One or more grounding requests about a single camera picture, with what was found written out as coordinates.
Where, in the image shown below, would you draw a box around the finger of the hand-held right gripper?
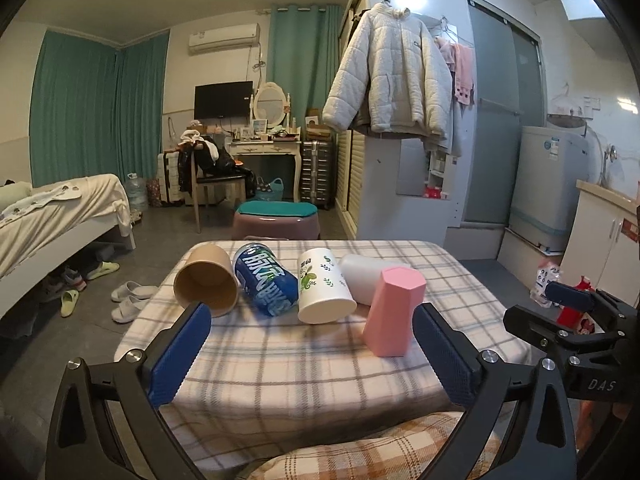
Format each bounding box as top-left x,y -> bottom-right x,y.
502,304 -> 583,361
544,281 -> 632,333

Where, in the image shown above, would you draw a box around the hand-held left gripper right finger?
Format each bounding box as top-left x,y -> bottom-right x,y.
412,302 -> 584,480

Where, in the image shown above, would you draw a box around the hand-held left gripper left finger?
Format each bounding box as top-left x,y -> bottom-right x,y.
47,302 -> 213,480

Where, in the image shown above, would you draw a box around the pink hexagonal cup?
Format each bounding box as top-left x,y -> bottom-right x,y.
362,267 -> 427,358

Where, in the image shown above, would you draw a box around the brown paper cup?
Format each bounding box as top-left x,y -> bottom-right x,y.
173,242 -> 241,318

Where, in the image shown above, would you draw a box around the blue printed cup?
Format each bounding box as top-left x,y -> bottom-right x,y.
233,242 -> 301,318

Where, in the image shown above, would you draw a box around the plain white plastic cup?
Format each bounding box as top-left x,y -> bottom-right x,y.
339,254 -> 412,307

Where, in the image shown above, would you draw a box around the white cup with leaf print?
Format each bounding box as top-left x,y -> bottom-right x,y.
297,247 -> 358,325

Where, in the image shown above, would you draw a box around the red packet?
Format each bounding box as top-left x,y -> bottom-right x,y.
556,275 -> 602,337

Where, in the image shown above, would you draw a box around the white plastic bag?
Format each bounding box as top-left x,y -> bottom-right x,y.
530,254 -> 564,307

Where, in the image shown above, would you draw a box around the white sink cabinet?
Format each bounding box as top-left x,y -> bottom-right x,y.
559,179 -> 640,292

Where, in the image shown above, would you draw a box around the white slipper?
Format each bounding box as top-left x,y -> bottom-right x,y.
110,280 -> 160,303
110,295 -> 152,324

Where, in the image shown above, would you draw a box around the grey washing machine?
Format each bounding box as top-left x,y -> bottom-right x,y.
508,114 -> 592,254

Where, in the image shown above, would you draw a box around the orange plaid cloth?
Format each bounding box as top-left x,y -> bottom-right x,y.
244,410 -> 502,480

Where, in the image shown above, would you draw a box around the plaid covered table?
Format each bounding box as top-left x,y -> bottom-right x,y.
114,239 -> 527,480

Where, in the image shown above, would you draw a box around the grey sneakers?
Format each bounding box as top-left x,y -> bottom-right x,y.
39,266 -> 88,304

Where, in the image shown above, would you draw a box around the metal faucet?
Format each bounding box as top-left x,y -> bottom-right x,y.
597,144 -> 620,189

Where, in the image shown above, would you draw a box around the pink plastic stool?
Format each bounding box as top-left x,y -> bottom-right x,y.
232,202 -> 322,242

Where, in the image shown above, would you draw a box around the clear water jug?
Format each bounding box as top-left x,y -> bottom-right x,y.
124,172 -> 150,213

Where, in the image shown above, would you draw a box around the frosted glass door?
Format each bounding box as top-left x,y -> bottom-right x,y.
461,0 -> 547,227

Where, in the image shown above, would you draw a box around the teal stool cushion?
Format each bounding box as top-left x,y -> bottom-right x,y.
236,201 -> 319,219

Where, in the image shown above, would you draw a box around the wooden chair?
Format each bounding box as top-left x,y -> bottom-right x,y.
192,142 -> 252,234

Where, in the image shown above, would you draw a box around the bed with white sheet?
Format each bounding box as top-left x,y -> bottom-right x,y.
0,174 -> 137,318

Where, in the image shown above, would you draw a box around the white wardrobe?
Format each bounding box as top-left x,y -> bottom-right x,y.
335,0 -> 475,247

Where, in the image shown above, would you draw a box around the teal basket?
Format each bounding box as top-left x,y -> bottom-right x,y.
255,177 -> 285,202

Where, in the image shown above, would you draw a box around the clothes pile on chair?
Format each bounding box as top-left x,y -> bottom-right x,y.
176,130 -> 257,198

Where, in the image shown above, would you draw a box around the silver suitcase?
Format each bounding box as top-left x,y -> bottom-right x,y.
300,140 -> 335,211

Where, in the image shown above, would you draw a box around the white vanity table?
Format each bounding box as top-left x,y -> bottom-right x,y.
227,136 -> 304,207

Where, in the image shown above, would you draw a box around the pink towel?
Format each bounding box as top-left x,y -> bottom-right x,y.
434,35 -> 476,107

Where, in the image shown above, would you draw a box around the wide teal curtain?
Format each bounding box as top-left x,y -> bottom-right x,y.
29,30 -> 169,196

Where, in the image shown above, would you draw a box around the black television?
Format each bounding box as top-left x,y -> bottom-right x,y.
194,81 -> 254,120

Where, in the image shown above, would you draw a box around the cardboard box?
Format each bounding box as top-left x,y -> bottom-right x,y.
304,108 -> 334,142

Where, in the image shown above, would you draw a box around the white oval mirror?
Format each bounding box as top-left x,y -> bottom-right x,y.
250,81 -> 292,129

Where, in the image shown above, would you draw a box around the white puffer jacket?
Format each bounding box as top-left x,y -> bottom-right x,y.
322,2 -> 454,142

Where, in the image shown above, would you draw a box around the narrow teal curtain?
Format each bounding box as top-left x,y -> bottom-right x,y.
268,4 -> 344,133

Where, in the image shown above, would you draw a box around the white air conditioner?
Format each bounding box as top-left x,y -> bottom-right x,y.
188,23 -> 262,56

